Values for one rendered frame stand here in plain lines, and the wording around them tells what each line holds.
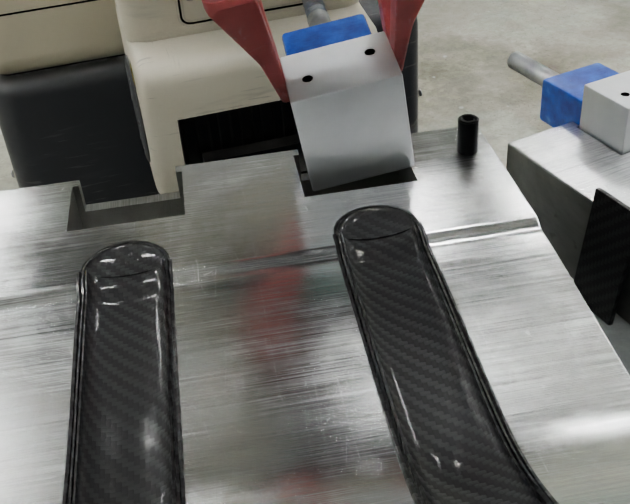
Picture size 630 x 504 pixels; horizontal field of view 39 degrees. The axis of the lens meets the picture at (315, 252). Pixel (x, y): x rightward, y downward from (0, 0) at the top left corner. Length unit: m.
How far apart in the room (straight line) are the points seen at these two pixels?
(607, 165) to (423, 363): 0.21
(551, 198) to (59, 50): 0.71
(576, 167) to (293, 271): 0.19
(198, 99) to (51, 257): 0.42
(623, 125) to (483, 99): 1.96
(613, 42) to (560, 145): 2.31
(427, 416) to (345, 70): 0.16
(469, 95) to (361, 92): 2.09
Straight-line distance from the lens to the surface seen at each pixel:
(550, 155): 0.51
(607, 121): 0.52
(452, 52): 2.74
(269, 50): 0.38
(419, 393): 0.32
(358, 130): 0.40
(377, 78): 0.39
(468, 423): 0.32
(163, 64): 0.79
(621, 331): 0.48
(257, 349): 0.34
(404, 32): 0.39
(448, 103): 2.44
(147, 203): 0.45
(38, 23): 1.08
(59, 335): 0.36
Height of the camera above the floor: 1.11
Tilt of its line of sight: 36 degrees down
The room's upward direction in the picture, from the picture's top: 5 degrees counter-clockwise
